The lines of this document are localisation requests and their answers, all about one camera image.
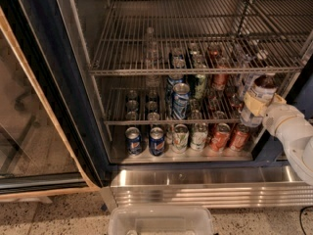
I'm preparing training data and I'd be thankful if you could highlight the upper wire fridge shelf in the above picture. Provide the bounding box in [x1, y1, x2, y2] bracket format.
[90, 0, 312, 76]

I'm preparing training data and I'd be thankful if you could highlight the blue pepsi can left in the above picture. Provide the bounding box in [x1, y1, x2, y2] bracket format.
[125, 126, 142, 156]

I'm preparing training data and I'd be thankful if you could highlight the red can bottom left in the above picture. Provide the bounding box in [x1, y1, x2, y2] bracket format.
[209, 123, 230, 152]

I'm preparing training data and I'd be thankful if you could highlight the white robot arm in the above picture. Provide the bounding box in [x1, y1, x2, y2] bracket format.
[244, 92, 313, 185]

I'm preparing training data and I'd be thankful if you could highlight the middle wire fridge shelf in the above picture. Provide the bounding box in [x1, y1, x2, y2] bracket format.
[104, 87, 242, 125]

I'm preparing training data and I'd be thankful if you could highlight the stainless steel fridge base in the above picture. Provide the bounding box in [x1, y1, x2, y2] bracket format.
[100, 165, 313, 211]

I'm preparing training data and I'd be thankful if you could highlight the glass fridge door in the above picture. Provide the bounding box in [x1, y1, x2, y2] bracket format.
[0, 8, 99, 203]

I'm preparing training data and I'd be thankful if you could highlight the black cable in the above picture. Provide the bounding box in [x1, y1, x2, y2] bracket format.
[298, 205, 313, 235]

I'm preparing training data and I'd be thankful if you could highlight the wire fridge shelf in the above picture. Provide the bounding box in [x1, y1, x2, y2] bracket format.
[104, 87, 242, 125]
[90, 0, 312, 76]

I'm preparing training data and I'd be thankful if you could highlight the white green can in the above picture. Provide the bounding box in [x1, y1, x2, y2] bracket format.
[190, 123, 208, 151]
[172, 124, 189, 154]

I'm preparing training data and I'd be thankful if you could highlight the green can middle shelf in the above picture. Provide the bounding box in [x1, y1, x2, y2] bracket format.
[193, 74, 206, 99]

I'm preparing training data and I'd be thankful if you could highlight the blue pepsi can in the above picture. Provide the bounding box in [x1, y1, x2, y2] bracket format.
[125, 126, 142, 156]
[149, 127, 165, 157]

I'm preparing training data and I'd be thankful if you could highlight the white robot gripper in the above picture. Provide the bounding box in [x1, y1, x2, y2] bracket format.
[244, 91, 303, 136]

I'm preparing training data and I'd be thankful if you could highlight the blue white can middle shelf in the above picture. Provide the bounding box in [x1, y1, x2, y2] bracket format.
[172, 82, 190, 119]

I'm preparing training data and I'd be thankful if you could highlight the red can middle shelf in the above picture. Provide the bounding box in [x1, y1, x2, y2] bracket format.
[211, 73, 228, 91]

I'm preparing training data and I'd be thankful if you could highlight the clear plastic bin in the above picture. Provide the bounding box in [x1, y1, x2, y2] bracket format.
[108, 206, 214, 235]

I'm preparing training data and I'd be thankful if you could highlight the clear bottle back shelf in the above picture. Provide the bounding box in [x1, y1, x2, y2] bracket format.
[145, 27, 160, 88]

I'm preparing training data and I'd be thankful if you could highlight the white green can bottom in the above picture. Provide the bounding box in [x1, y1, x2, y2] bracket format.
[172, 124, 189, 154]

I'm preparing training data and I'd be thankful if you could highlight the red can bottom right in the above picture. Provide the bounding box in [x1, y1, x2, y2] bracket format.
[229, 123, 249, 152]

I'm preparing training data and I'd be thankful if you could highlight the red can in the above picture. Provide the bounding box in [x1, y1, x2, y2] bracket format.
[229, 123, 249, 152]
[209, 123, 230, 152]

